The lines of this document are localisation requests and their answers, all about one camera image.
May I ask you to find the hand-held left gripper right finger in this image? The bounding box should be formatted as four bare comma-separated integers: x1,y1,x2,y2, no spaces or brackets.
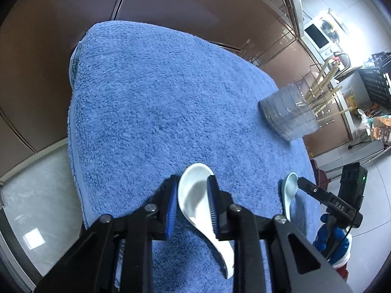
207,174,352,293

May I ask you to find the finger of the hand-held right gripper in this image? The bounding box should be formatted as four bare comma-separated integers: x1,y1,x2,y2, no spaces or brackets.
297,176,333,206

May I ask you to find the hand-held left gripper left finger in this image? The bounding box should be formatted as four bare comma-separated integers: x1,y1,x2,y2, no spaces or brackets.
35,174,179,293

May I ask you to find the white spoon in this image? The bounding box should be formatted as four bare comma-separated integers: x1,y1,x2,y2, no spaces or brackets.
177,163,235,280

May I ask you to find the light blue spoon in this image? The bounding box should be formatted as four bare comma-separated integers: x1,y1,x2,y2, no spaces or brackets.
277,172,299,224

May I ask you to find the clear utensil holder wire basket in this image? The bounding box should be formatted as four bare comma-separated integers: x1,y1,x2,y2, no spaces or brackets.
259,72,344,141

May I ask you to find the bunch of chopsticks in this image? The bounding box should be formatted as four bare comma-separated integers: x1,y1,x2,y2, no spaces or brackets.
301,60,355,127

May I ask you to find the person's right forearm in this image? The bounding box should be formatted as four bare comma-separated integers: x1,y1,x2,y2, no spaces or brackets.
331,261,350,283

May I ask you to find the person's right hand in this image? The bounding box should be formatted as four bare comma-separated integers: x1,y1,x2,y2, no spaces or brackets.
312,213,354,270

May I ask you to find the dark red chair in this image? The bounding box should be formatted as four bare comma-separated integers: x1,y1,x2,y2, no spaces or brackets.
310,158,331,191

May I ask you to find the printed plastic bag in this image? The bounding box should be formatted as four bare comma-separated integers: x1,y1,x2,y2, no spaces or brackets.
357,109,391,143

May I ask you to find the black plastic crate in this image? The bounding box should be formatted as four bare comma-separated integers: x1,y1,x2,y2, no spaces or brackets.
357,52,391,111

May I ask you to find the blue terry towel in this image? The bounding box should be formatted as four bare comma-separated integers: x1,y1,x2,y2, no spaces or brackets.
68,21,323,293

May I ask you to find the white microwave oven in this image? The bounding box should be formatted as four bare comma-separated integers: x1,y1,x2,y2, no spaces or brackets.
304,11,349,53

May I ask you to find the brown glossy cabinet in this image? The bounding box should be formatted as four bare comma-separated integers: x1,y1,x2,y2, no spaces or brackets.
0,0,355,187

